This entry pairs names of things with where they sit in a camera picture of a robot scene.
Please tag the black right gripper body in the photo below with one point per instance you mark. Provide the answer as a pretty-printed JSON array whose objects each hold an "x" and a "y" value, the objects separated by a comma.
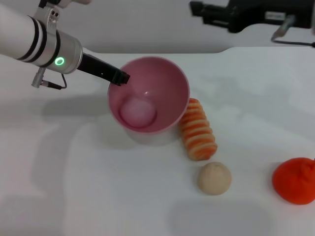
[{"x": 251, "y": 12}]

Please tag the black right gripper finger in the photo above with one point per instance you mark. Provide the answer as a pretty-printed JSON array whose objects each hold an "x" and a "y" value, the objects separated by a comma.
[
  {"x": 216, "y": 19},
  {"x": 211, "y": 8}
]

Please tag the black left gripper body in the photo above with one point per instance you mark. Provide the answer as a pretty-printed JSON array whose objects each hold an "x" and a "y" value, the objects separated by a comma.
[{"x": 96, "y": 67}]

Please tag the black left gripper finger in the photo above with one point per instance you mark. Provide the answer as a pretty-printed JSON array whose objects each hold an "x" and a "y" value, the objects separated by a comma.
[{"x": 120, "y": 78}]

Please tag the pink toy peach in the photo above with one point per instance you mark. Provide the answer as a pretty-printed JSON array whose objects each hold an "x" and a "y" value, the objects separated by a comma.
[{"x": 137, "y": 113}]

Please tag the pink plastic bowl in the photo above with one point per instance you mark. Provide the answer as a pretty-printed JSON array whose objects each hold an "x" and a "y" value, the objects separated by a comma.
[{"x": 172, "y": 86}]

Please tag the orange striped toy bread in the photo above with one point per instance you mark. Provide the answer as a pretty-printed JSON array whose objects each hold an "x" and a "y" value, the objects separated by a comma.
[{"x": 199, "y": 135}]

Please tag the beige toy bun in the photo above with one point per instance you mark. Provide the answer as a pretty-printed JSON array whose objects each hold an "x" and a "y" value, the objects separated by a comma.
[{"x": 214, "y": 179}]

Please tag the red-orange toy tomato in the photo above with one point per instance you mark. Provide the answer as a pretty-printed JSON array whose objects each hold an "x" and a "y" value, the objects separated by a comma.
[{"x": 295, "y": 182}]

